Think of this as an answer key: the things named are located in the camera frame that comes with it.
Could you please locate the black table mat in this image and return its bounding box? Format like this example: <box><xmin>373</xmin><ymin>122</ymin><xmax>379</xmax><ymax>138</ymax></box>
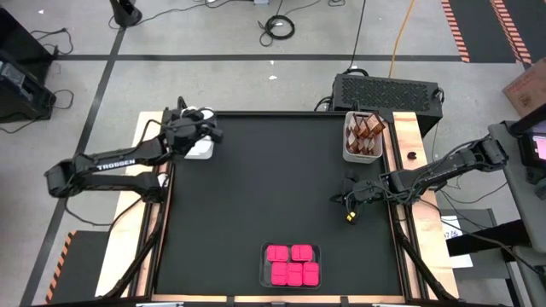
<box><xmin>154</xmin><ymin>113</ymin><xmax>404</xmax><ymax>298</ymax></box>

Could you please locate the clear plastic tray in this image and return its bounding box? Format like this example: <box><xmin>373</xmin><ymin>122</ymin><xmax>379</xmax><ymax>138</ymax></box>
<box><xmin>258</xmin><ymin>240</ymin><xmax>322</xmax><ymax>289</ymax></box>

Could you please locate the black hazard-striped floor mat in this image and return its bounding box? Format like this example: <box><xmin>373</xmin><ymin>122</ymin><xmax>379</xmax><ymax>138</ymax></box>
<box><xmin>440</xmin><ymin>0</ymin><xmax>546</xmax><ymax>65</ymax></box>
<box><xmin>44</xmin><ymin>229</ymin><xmax>110</xmax><ymax>306</ymax></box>

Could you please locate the black monitor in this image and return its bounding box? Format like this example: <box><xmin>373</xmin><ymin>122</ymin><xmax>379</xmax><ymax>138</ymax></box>
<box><xmin>507</xmin><ymin>103</ymin><xmax>546</xmax><ymax>171</ymax></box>

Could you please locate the black aluminium table frame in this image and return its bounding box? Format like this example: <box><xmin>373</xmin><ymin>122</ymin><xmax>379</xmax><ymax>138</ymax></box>
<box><xmin>96</xmin><ymin>96</ymin><xmax>460</xmax><ymax>307</ymax></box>

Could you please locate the coiled black cable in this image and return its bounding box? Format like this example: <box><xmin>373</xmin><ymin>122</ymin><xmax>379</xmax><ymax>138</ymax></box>
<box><xmin>258</xmin><ymin>14</ymin><xmax>296</xmax><ymax>47</ymax></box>

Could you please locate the black stand base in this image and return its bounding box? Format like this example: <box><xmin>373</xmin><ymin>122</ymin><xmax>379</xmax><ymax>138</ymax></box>
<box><xmin>108</xmin><ymin>0</ymin><xmax>143</xmax><ymax>29</ymax></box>

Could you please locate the cardboard box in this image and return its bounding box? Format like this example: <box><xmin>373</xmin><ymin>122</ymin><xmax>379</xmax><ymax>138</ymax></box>
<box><xmin>502</xmin><ymin>57</ymin><xmax>546</xmax><ymax>119</ymax></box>

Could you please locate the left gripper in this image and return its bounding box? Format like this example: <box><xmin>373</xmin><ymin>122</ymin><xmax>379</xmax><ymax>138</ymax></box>
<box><xmin>164</xmin><ymin>108</ymin><xmax>225</xmax><ymax>157</ymax></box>

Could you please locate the black power cable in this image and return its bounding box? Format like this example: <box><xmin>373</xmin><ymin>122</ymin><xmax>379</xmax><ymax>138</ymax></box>
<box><xmin>343</xmin><ymin>0</ymin><xmax>368</xmax><ymax>78</ymax></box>

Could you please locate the yellow floor cable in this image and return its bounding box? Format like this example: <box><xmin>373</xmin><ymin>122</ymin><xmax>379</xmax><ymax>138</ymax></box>
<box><xmin>386</xmin><ymin>0</ymin><xmax>417</xmax><ymax>80</ymax></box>

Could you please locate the black equipment case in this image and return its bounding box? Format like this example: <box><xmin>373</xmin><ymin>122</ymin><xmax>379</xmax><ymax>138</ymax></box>
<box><xmin>0</xmin><ymin>49</ymin><xmax>58</xmax><ymax>125</ymax></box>

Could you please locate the white plastic bin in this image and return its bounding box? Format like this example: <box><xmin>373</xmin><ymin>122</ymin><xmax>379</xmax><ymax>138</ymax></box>
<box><xmin>177</xmin><ymin>106</ymin><xmax>217</xmax><ymax>161</ymax></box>

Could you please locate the grey cart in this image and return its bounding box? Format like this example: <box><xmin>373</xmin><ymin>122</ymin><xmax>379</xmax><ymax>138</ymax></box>
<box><xmin>488</xmin><ymin>120</ymin><xmax>546</xmax><ymax>307</ymax></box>

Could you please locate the grey plastic bin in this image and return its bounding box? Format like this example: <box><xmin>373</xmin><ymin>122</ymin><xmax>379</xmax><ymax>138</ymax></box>
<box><xmin>343</xmin><ymin>110</ymin><xmax>387</xmax><ymax>165</ymax></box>

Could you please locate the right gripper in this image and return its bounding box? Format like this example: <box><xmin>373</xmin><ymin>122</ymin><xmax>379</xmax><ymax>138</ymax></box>
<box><xmin>328</xmin><ymin>175</ymin><xmax>390</xmax><ymax>226</ymax></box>

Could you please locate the white paper sheet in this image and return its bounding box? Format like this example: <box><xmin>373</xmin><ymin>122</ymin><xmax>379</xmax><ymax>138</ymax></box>
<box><xmin>441</xmin><ymin>215</ymin><xmax>474</xmax><ymax>269</ymax></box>

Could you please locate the black computer case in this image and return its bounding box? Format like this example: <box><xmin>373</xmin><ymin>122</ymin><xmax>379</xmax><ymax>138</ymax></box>
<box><xmin>331</xmin><ymin>72</ymin><xmax>444</xmax><ymax>128</ymax></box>

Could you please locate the black cabinet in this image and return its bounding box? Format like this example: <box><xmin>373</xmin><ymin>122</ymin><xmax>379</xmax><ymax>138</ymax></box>
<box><xmin>0</xmin><ymin>6</ymin><xmax>56</xmax><ymax>65</ymax></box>

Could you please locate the pink cube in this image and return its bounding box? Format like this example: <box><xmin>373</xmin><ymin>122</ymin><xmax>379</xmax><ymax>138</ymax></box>
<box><xmin>270</xmin><ymin>261</ymin><xmax>288</xmax><ymax>287</ymax></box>
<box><xmin>302</xmin><ymin>261</ymin><xmax>320</xmax><ymax>287</ymax></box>
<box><xmin>291</xmin><ymin>244</ymin><xmax>314</xmax><ymax>262</ymax></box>

